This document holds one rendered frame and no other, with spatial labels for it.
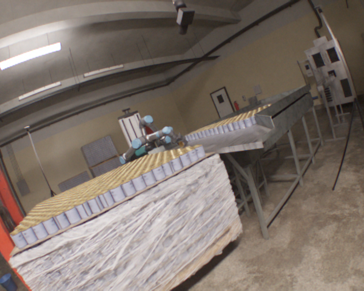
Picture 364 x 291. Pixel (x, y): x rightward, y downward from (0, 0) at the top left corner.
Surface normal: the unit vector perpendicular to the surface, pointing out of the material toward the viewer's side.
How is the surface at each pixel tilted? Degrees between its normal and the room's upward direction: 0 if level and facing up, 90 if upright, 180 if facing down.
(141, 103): 90
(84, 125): 90
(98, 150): 90
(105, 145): 90
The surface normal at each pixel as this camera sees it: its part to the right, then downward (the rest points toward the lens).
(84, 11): 0.54, -0.12
